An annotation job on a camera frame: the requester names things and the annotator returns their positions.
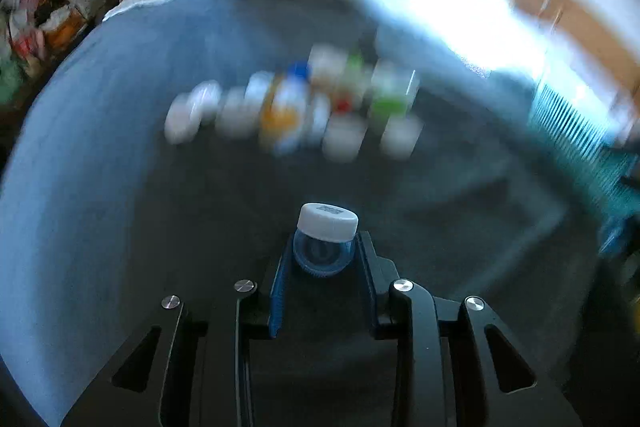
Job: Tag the teal plastic basket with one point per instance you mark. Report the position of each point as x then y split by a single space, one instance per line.
565 127

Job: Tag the clutter pile of packages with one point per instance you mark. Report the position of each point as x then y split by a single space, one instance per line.
40 22

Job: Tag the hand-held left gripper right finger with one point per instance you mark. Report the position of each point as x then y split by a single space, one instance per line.
367 282

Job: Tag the wooden headboard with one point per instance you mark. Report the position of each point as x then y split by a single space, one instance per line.
590 32

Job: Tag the clear bottle with white cap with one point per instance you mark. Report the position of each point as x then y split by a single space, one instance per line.
322 257

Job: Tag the white bottle cap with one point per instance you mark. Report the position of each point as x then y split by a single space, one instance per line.
327 222

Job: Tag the group of small bottles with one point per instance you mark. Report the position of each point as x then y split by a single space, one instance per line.
290 107

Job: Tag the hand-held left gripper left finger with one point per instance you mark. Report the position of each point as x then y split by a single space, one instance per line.
277 292

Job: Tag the white duvet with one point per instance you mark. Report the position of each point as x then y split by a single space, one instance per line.
475 22

